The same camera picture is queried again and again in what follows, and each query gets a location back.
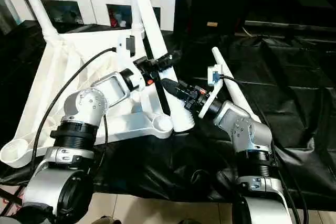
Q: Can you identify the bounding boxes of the white plastic table leg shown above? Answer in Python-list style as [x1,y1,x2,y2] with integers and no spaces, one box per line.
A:
[128,0,145,39]
[130,0,197,133]
[211,47,263,125]
[19,0,60,43]

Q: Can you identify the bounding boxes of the white plastic table top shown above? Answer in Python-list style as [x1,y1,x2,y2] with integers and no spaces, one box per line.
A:
[0,28,175,169]

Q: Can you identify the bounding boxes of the black plastic sheet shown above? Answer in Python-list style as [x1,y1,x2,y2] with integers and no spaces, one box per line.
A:
[0,19,336,211]

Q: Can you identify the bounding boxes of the long black pole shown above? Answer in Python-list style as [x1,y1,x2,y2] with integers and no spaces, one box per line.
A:
[244,19,336,34]

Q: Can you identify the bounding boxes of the grey metal stand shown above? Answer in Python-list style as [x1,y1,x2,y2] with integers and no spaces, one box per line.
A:
[0,0,22,35]

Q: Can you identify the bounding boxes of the black stand leg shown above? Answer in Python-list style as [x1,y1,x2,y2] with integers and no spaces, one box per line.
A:
[0,185,25,207]

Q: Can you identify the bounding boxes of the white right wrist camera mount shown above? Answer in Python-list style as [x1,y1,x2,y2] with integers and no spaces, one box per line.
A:
[197,65,226,119]

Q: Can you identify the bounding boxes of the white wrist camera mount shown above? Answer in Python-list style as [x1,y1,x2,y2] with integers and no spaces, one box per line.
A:
[114,34,148,91]
[197,65,226,119]

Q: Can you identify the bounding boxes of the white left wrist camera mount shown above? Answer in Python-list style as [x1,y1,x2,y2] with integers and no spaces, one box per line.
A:
[114,34,148,91]

